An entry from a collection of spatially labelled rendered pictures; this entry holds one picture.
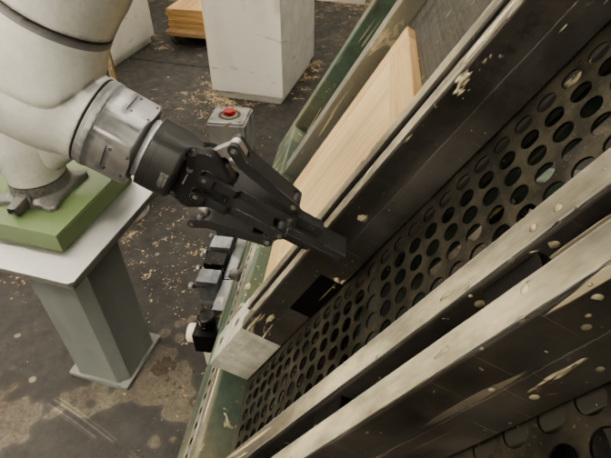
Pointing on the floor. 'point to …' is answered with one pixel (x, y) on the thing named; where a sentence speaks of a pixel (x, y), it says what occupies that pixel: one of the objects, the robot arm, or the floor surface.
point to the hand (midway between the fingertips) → (316, 237)
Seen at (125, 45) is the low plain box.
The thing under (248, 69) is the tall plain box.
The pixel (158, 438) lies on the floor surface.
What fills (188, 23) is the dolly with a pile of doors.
